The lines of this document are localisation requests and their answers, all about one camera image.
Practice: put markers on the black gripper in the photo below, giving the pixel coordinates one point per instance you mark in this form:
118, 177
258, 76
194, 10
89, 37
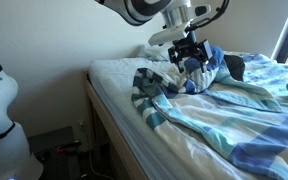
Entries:
190, 48

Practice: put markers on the mattress with pale blue sheet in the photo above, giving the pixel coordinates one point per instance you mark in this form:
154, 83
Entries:
117, 83

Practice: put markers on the blue white checked duvet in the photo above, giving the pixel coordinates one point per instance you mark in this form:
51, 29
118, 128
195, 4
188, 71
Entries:
217, 116

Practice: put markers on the dark navy garment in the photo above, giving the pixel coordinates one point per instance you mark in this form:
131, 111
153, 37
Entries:
235, 66

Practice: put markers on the light wooden bed frame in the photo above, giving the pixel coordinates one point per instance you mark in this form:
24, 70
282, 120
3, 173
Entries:
107, 126

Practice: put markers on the red black clamp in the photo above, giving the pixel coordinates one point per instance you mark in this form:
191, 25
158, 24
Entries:
69, 147

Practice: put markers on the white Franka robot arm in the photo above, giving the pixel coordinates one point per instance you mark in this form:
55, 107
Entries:
0, 133

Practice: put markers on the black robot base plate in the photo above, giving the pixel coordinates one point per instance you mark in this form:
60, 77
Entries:
54, 160

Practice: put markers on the pale blue pillow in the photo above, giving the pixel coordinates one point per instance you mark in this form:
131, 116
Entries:
154, 53

